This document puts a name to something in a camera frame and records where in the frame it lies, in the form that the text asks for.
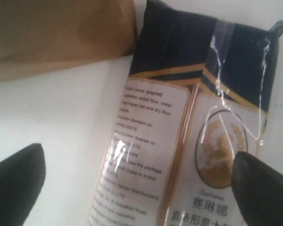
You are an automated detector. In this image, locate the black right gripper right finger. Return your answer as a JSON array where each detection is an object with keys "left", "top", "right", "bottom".
[{"left": 231, "top": 152, "right": 283, "bottom": 226}]

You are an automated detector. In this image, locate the spaghetti pasta package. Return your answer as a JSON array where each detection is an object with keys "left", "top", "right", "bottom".
[{"left": 86, "top": 0, "right": 283, "bottom": 226}]

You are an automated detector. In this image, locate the brown paper bag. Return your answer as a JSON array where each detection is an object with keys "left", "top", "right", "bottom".
[{"left": 0, "top": 0, "right": 138, "bottom": 82}]

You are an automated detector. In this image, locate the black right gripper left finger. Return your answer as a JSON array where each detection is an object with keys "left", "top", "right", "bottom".
[{"left": 0, "top": 143, "right": 46, "bottom": 226}]

